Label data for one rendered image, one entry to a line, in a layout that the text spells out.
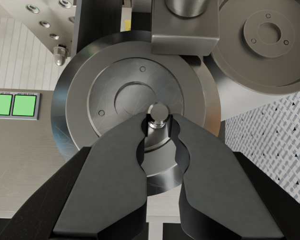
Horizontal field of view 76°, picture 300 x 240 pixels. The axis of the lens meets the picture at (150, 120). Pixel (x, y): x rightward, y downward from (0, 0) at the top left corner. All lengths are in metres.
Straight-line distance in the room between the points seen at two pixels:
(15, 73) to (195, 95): 2.24
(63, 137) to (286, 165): 0.24
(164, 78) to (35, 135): 0.45
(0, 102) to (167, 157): 0.52
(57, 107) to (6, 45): 2.34
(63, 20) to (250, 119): 0.40
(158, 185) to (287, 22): 0.19
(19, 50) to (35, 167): 1.96
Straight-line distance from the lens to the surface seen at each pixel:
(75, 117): 0.17
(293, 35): 0.24
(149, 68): 0.16
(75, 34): 0.21
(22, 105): 0.58
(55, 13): 0.46
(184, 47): 0.16
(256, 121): 0.34
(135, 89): 0.15
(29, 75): 2.28
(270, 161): 0.31
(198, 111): 0.16
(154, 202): 0.50
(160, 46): 0.16
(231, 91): 0.20
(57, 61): 0.57
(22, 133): 0.58
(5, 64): 2.43
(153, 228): 0.53
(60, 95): 0.18
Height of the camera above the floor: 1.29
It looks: 9 degrees down
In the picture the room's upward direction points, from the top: 178 degrees counter-clockwise
